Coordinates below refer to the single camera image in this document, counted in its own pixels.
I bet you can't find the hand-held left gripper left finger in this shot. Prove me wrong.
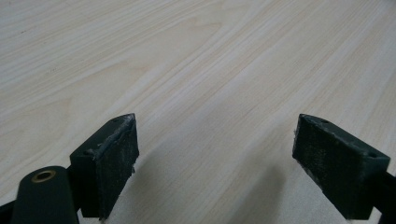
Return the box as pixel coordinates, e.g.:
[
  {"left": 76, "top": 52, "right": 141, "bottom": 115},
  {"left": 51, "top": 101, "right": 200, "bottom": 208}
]
[{"left": 69, "top": 112, "right": 140, "bottom": 221}]

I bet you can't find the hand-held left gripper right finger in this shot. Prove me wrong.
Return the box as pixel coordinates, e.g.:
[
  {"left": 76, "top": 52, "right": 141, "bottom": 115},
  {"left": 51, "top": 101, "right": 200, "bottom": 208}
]
[{"left": 291, "top": 113, "right": 391, "bottom": 221}]

